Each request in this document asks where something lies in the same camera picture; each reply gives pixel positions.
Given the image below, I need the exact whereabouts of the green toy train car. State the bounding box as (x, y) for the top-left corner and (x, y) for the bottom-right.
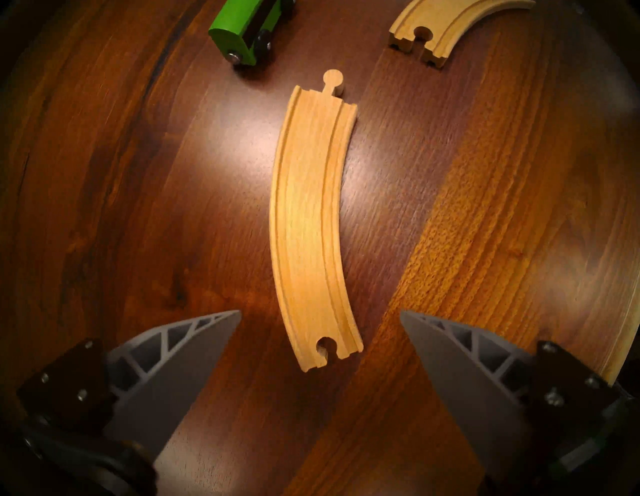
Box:
(208, 0), (296, 67)

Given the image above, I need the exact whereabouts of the curved wooden train track piece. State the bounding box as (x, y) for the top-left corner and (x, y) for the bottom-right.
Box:
(388, 0), (537, 68)
(269, 69), (365, 373)

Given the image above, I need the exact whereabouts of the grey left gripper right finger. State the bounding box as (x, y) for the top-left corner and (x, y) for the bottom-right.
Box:
(400, 310), (623, 491)

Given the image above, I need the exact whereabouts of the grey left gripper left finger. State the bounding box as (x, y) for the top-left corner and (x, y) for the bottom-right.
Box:
(17, 310), (242, 461)

